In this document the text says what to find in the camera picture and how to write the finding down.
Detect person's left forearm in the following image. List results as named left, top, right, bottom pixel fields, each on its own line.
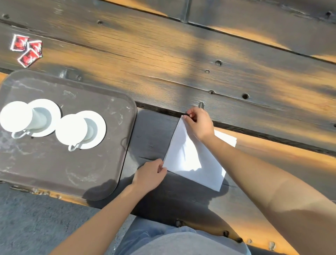
left=50, top=183, right=142, bottom=255

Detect white paper napkin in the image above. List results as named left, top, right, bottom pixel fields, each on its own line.
left=162, top=116, right=237, bottom=192

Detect person's right hand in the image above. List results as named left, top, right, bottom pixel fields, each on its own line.
left=182, top=107, right=216, bottom=143

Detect person's left hand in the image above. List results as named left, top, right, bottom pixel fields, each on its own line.
left=131, top=158, right=167, bottom=194

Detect person's blue jeans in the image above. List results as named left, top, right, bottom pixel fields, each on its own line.
left=104, top=216, right=197, bottom=255

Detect person's right forearm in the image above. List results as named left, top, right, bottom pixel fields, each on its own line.
left=201, top=133, right=336, bottom=255

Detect person's grey shirt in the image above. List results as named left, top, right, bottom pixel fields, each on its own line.
left=129, top=231, right=252, bottom=255

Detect dark brown plastic tray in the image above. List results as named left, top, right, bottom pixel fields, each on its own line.
left=0, top=69, right=138, bottom=201

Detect red sugar packet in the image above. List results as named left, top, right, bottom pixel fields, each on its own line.
left=28, top=40, right=43, bottom=57
left=10, top=34, right=30, bottom=52
left=18, top=49, right=40, bottom=68

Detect white ceramic cup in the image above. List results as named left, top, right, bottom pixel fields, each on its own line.
left=0, top=101, right=48, bottom=139
left=55, top=114, right=94, bottom=152

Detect white ceramic saucer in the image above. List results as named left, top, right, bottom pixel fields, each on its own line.
left=75, top=111, right=107, bottom=150
left=26, top=99, right=61, bottom=138

